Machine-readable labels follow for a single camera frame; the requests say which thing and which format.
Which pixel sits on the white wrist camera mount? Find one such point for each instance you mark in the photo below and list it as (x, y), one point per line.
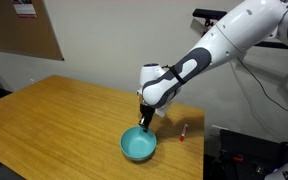
(164, 110)

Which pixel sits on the paper poster with red print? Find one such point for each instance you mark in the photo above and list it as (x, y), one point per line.
(24, 8)

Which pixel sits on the black equipment case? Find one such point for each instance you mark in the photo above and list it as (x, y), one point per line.
(250, 150)

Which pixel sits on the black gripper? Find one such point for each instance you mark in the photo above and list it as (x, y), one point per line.
(147, 113)

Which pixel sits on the red marker pen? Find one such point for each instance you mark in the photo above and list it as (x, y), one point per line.
(183, 133)

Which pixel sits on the brown cork board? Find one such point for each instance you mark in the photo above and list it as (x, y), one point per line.
(10, 33)

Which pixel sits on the black camera on stand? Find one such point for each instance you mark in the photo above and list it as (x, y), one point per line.
(209, 14)

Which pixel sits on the teal plastic bowl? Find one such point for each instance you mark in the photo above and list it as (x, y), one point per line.
(138, 145)

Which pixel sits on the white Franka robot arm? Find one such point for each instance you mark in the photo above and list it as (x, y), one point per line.
(230, 33)

